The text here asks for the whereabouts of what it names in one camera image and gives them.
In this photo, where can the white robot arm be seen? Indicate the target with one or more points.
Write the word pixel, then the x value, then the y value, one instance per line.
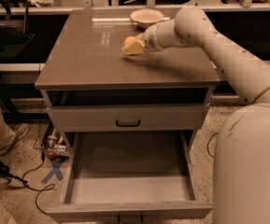
pixel 241 166

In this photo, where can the open grey lower drawer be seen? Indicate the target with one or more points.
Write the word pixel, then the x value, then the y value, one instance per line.
pixel 129 177

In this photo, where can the white bowl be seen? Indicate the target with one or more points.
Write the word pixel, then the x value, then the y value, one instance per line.
pixel 146 17

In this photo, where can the wire basket with items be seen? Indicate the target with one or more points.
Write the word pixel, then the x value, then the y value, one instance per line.
pixel 50 142

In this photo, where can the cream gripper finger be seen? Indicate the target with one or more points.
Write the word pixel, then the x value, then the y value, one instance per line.
pixel 134 48

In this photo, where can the orange fruit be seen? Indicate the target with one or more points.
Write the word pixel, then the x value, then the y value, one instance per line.
pixel 128 40

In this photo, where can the black drawer handle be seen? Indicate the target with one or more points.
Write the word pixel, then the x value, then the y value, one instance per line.
pixel 127 123

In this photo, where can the grey shoe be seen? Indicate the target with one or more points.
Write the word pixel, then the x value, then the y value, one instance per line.
pixel 20 131

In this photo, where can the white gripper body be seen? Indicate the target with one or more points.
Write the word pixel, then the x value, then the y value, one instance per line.
pixel 150 40

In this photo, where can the black chair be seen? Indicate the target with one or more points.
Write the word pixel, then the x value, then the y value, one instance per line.
pixel 14 32

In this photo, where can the closed grey drawer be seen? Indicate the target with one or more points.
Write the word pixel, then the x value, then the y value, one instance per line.
pixel 70 119

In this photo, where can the black tripod foot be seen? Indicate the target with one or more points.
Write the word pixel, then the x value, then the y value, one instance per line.
pixel 7 175

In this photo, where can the grey drawer cabinet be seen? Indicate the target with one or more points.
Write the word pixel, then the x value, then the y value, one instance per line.
pixel 87 68

